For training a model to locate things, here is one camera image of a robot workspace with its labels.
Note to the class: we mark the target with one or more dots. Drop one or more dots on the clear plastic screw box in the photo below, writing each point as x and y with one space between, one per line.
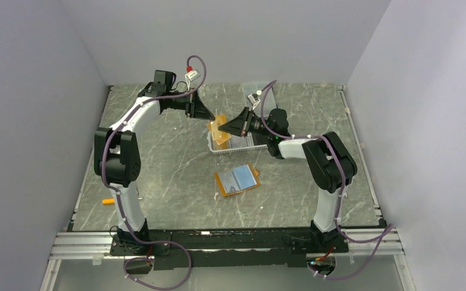
256 87

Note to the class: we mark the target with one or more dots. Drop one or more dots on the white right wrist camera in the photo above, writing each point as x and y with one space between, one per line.
253 99

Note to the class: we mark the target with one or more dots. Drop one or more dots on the orange leather card holder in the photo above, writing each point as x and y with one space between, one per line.
246 175

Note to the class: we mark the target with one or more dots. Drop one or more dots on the aluminium frame rail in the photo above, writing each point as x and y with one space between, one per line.
105 245

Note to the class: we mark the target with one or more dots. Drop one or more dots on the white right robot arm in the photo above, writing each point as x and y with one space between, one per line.
330 163

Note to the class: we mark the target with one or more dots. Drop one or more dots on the silver VIP card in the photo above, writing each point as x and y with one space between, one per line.
230 185

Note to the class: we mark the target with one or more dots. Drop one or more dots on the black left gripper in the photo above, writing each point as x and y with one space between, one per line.
196 109

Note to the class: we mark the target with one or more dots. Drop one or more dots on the orange handled small tool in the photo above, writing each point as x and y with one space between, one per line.
109 201

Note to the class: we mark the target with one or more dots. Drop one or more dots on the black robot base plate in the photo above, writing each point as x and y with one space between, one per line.
182 257

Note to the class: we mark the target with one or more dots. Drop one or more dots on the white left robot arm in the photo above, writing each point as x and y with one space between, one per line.
117 158

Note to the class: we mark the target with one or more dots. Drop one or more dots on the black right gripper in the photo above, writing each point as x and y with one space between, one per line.
240 125

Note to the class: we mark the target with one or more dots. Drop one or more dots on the white plastic basket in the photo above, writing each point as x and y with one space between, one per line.
235 144

